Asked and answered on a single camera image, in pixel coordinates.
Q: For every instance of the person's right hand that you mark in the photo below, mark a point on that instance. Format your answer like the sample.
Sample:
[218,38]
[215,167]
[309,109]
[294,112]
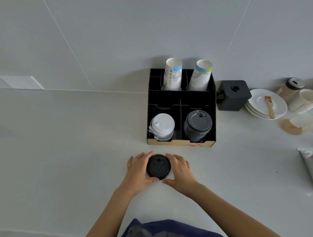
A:
[182,174]

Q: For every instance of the person's left hand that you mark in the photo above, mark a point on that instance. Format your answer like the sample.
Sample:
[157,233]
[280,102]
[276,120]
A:
[137,171]

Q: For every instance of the person's right middle finger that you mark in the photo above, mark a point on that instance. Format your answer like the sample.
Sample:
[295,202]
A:
[179,160]

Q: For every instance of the person's left little finger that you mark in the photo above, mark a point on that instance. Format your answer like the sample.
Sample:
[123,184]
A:
[130,162]

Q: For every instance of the person's right thumb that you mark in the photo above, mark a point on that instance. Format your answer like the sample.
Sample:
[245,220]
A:
[168,182]

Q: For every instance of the person's left thumb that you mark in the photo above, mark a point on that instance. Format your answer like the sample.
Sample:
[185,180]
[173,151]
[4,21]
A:
[152,180]

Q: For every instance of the person's right little finger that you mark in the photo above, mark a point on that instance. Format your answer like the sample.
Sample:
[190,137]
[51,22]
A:
[188,167]

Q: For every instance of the single black cup lid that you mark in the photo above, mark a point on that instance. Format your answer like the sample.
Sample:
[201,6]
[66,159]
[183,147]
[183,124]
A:
[158,167]

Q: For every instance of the person's left forearm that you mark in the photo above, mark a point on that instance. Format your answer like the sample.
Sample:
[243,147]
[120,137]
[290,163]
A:
[110,212]

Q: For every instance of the person's right forearm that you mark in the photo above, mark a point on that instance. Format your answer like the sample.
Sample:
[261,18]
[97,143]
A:
[227,214]

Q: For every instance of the stack of white lids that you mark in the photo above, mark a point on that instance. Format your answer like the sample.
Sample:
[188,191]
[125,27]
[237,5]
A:
[161,128]

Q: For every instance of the stack of black lids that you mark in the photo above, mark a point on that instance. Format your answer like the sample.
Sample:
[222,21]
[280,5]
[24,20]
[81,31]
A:
[197,125]

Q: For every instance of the person's dark blue clothing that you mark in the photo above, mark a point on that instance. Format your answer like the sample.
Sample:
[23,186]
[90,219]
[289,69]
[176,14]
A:
[168,229]

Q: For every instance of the black cardboard organizer box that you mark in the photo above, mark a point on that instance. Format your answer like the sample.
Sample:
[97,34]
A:
[166,97]

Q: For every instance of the black square lidded container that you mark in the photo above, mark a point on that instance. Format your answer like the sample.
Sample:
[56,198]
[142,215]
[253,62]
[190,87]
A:
[232,96]

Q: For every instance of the white saucer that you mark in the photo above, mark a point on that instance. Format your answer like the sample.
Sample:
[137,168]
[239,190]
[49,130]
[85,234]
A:
[259,103]
[254,114]

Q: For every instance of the blue-rimmed printed paper cup stack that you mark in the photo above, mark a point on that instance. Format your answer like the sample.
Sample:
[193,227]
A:
[173,75]

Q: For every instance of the white-rimmed printed paper cup stack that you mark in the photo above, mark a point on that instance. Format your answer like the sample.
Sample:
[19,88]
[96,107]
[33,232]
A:
[200,77]

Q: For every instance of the silver foil bag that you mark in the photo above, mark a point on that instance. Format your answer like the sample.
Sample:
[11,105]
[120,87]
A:
[307,161]

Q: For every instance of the clear plastic cup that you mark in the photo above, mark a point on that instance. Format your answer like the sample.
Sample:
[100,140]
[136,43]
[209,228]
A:
[299,119]

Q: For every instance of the brown powder jar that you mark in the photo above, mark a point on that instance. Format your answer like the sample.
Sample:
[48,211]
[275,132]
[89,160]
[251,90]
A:
[289,89]

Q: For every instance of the white ceramic cup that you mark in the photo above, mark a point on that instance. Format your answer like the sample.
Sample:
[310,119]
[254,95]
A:
[302,99]

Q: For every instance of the white wall socket plate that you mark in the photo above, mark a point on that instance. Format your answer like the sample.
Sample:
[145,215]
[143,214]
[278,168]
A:
[20,82]

